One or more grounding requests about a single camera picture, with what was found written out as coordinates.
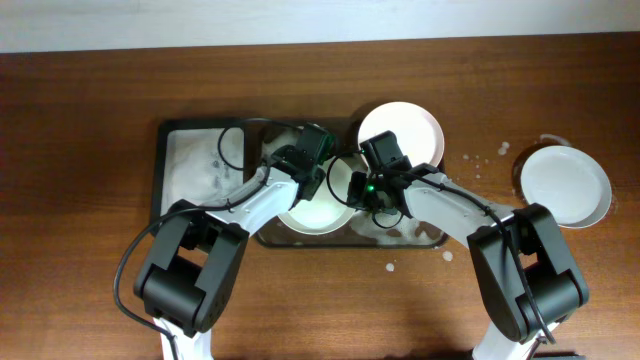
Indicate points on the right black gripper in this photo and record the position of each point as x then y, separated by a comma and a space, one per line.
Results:
358, 190

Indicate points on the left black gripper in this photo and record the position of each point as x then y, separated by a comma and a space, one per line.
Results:
314, 185

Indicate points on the cream plate with stain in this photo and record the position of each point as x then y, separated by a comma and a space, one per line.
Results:
323, 214

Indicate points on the pink-white plate with stain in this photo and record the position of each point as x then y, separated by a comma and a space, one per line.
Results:
418, 133

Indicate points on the grey-white plate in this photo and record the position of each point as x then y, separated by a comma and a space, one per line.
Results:
569, 183

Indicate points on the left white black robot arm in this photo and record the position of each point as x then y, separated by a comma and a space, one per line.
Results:
187, 278

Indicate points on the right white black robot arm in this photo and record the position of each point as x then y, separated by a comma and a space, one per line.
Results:
528, 278

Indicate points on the large dark foamy tray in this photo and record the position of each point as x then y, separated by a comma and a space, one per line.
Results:
363, 230

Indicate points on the small soapy black tray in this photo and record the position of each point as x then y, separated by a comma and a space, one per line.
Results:
191, 159

